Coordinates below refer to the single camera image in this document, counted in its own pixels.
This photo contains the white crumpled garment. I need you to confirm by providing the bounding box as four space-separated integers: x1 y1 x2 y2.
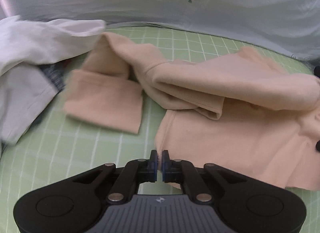
1 16 106 145

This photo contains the green grid mat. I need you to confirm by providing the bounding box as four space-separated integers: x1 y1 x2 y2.
0 26 320 233

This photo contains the grey carrot-print backdrop cloth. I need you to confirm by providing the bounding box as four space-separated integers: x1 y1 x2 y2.
1 0 319 61

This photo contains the beige long-sleeve shirt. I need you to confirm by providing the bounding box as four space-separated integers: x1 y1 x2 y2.
63 32 319 191

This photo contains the plaid checkered garment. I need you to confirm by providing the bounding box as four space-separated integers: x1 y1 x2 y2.
37 59 72 93

